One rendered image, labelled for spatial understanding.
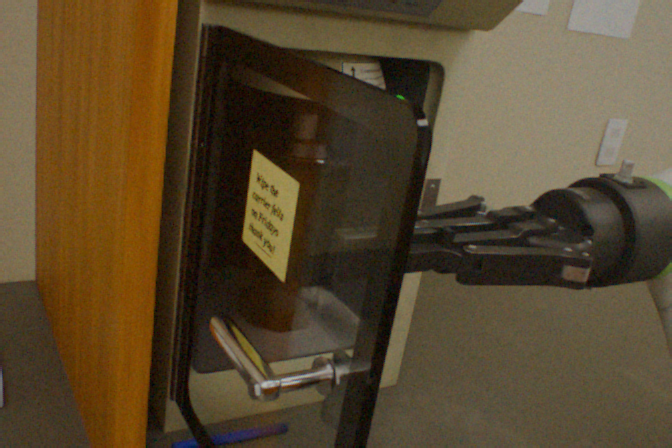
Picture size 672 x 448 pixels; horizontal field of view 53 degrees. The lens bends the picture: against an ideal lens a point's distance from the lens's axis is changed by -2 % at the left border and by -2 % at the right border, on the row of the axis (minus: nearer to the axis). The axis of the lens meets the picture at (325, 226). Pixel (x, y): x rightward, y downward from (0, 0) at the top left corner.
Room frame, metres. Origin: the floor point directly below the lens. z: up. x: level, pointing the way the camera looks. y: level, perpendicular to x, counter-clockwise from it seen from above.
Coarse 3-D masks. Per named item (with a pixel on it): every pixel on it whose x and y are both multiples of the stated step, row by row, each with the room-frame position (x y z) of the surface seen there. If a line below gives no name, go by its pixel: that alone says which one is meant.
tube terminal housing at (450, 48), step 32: (192, 0) 0.63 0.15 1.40; (224, 0) 0.63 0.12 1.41; (192, 32) 0.63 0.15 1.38; (256, 32) 0.64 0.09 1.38; (288, 32) 0.66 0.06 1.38; (320, 32) 0.68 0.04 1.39; (352, 32) 0.70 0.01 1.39; (384, 32) 0.72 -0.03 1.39; (416, 32) 0.74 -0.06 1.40; (448, 32) 0.77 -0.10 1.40; (192, 64) 0.62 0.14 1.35; (448, 64) 0.77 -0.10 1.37; (192, 96) 0.62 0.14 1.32; (448, 96) 0.78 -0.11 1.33; (448, 128) 0.78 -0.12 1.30; (160, 224) 0.67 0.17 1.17; (160, 256) 0.66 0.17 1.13; (160, 288) 0.65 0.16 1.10; (416, 288) 0.79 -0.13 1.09; (160, 320) 0.65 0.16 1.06; (160, 352) 0.64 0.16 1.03; (160, 384) 0.63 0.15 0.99; (384, 384) 0.78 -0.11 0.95; (160, 416) 0.63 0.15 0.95
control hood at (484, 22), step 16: (240, 0) 0.61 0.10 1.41; (256, 0) 0.61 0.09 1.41; (272, 0) 0.62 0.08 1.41; (288, 0) 0.63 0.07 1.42; (448, 0) 0.70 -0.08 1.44; (464, 0) 0.70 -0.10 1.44; (480, 0) 0.71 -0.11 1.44; (496, 0) 0.72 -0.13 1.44; (512, 0) 0.73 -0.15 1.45; (368, 16) 0.68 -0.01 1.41; (384, 16) 0.69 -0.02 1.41; (400, 16) 0.69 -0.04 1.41; (416, 16) 0.70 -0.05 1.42; (432, 16) 0.71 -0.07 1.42; (448, 16) 0.72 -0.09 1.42; (464, 16) 0.73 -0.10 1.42; (480, 16) 0.73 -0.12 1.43; (496, 16) 0.74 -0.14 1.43
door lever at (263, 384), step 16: (224, 320) 0.42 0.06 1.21; (224, 336) 0.40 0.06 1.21; (240, 336) 0.40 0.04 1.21; (224, 352) 0.40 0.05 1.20; (240, 352) 0.39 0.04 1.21; (256, 352) 0.39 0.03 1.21; (240, 368) 0.38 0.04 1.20; (256, 368) 0.37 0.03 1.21; (320, 368) 0.38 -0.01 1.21; (256, 384) 0.36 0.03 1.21; (272, 384) 0.36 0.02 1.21; (288, 384) 0.37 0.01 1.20; (304, 384) 0.37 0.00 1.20; (320, 384) 0.38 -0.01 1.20; (272, 400) 0.36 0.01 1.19
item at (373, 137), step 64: (256, 64) 0.52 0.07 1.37; (320, 64) 0.45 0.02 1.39; (256, 128) 0.51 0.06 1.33; (320, 128) 0.43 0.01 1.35; (384, 128) 0.37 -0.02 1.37; (320, 192) 0.42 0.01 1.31; (384, 192) 0.36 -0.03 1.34; (256, 256) 0.48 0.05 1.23; (320, 256) 0.41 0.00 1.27; (384, 256) 0.36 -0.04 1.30; (192, 320) 0.58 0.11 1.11; (256, 320) 0.47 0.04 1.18; (320, 320) 0.40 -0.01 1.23; (384, 320) 0.35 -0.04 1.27; (192, 384) 0.57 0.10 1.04
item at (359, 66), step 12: (288, 48) 0.73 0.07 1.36; (324, 60) 0.73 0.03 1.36; (336, 60) 0.73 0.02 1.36; (348, 60) 0.74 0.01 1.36; (360, 60) 0.75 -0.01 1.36; (372, 60) 0.77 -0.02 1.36; (348, 72) 0.73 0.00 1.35; (360, 72) 0.74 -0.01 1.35; (372, 72) 0.76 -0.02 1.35; (372, 84) 0.75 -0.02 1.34; (384, 84) 0.79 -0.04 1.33
